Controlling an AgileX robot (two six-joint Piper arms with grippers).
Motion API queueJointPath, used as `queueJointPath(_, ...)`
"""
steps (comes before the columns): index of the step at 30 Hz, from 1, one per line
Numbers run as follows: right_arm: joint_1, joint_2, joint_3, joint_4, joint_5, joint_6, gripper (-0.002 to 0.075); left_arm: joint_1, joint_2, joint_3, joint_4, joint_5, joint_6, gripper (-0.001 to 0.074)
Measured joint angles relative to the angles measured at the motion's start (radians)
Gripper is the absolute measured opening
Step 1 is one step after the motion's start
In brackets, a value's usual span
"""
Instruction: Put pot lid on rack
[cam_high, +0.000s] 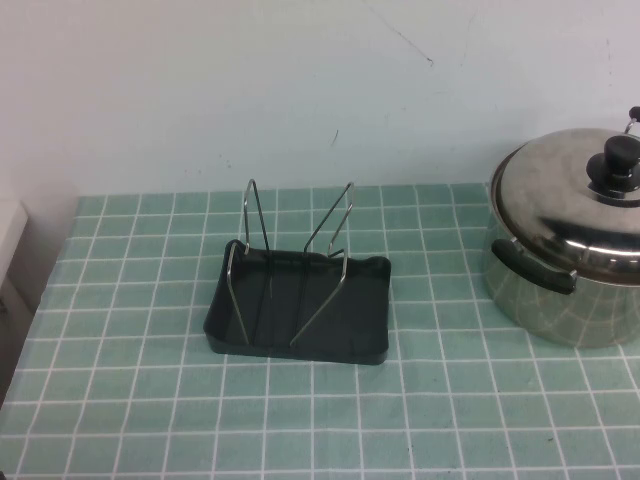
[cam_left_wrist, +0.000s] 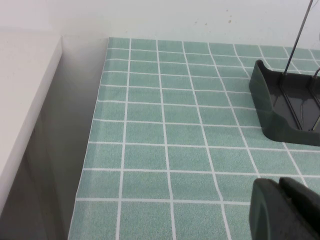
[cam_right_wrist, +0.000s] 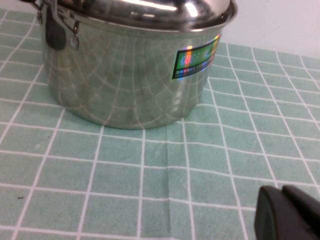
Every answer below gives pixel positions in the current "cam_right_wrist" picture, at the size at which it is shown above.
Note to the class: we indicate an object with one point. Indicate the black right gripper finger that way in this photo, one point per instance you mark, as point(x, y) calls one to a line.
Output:
point(287, 215)

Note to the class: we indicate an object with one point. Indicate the stainless steel pot lid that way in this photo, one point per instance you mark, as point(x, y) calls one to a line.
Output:
point(150, 15)

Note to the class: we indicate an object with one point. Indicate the stainless steel cooking pot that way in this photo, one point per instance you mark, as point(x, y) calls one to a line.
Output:
point(112, 87)

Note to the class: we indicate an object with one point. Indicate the green white checked tablecloth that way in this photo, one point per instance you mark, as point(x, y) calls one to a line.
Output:
point(175, 175)

